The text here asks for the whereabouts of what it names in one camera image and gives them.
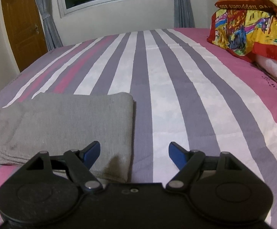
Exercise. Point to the grey pants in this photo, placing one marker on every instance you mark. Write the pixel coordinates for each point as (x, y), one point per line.
(69, 124)

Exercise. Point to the brown wooden door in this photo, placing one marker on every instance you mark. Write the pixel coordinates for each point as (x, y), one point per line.
(24, 28)

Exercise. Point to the grey curtain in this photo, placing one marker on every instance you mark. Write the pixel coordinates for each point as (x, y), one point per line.
(183, 4)
(48, 21)

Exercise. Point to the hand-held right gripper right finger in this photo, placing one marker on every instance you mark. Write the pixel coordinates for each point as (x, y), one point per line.
(177, 155)

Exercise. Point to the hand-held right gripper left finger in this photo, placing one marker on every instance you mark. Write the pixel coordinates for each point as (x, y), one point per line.
(92, 153)

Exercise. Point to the striped bed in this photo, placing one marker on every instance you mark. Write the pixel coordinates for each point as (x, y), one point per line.
(176, 88)

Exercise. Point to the colourful printed blanket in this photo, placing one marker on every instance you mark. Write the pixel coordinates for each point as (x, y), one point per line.
(243, 28)

